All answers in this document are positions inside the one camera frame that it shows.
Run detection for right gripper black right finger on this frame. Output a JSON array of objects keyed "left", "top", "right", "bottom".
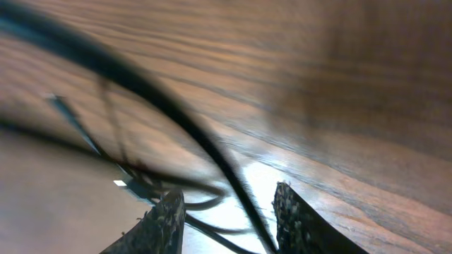
[{"left": 273, "top": 182, "right": 368, "bottom": 254}]

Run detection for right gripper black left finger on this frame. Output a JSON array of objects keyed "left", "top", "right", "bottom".
[{"left": 101, "top": 189, "right": 186, "bottom": 254}]

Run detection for black USB cable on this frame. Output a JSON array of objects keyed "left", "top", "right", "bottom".
[{"left": 0, "top": 0, "right": 280, "bottom": 254}]

